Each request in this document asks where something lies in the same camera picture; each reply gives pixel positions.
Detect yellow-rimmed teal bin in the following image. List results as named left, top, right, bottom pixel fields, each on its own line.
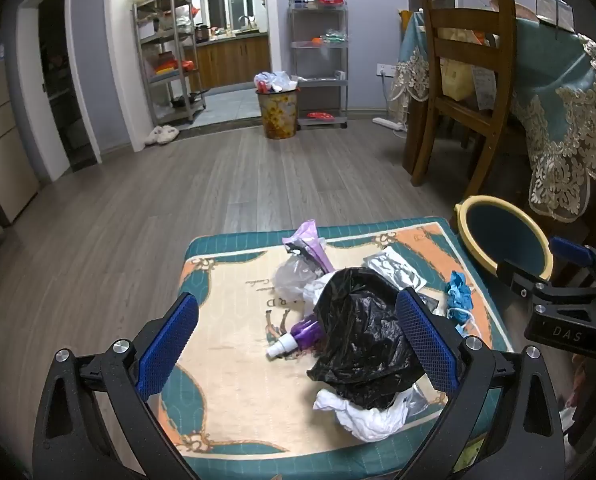
left=452, top=195, right=555, bottom=281

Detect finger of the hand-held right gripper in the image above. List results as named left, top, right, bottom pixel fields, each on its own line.
left=550, top=236, right=596, bottom=286
left=497, top=258, right=596, bottom=311

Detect floral metal bin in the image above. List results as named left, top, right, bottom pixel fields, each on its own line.
left=255, top=89, right=299, bottom=140

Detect small white paper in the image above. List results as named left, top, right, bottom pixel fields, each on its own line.
left=304, top=272, right=339, bottom=307

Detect clear plastic bag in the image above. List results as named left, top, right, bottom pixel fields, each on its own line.
left=274, top=255, right=329, bottom=301

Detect purple spray bottle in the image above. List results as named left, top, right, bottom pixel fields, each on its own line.
left=266, top=312, right=329, bottom=361

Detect grey rolling cart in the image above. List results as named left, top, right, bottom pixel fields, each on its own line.
left=289, top=0, right=349, bottom=128

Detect white paper sheet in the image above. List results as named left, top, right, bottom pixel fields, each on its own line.
left=473, top=67, right=496, bottom=111

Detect grey metal shelf rack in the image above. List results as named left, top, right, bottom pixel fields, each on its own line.
left=132, top=0, right=209, bottom=126

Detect teal orange printed mat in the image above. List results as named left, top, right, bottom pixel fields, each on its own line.
left=157, top=217, right=516, bottom=480

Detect black plastic bag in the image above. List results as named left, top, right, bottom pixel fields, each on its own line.
left=306, top=267, right=429, bottom=411

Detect yellow bag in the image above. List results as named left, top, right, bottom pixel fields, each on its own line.
left=438, top=27, right=494, bottom=101

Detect teal lace-trimmed tablecloth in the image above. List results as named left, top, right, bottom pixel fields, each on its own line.
left=390, top=10, right=596, bottom=223

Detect blue face mask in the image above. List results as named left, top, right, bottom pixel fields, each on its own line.
left=444, top=270, right=481, bottom=338

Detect wooden kitchen cabinet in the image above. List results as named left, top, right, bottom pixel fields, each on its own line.
left=194, top=34, right=271, bottom=90

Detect purple plastic bag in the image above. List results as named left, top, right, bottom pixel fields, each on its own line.
left=282, top=220, right=336, bottom=273

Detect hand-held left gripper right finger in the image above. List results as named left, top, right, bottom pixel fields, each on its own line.
left=393, top=286, right=568, bottom=480

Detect black frying pan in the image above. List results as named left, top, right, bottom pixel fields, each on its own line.
left=170, top=89, right=211, bottom=108

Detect large white paper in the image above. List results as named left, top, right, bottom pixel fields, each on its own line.
left=314, top=387, right=419, bottom=443

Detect orange plastic basin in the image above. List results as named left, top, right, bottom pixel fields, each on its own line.
left=150, top=57, right=196, bottom=77

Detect silver foil packet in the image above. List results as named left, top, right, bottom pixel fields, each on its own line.
left=362, top=246, right=427, bottom=291

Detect white crumpled plastic bags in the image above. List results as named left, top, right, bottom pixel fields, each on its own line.
left=254, top=71, right=301, bottom=95

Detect clear acrylic holder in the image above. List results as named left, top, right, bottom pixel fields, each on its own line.
left=535, top=0, right=576, bottom=33

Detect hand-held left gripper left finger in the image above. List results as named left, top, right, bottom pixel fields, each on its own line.
left=32, top=291, right=202, bottom=480

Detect white power strip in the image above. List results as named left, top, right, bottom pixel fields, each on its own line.
left=373, top=116, right=407, bottom=133

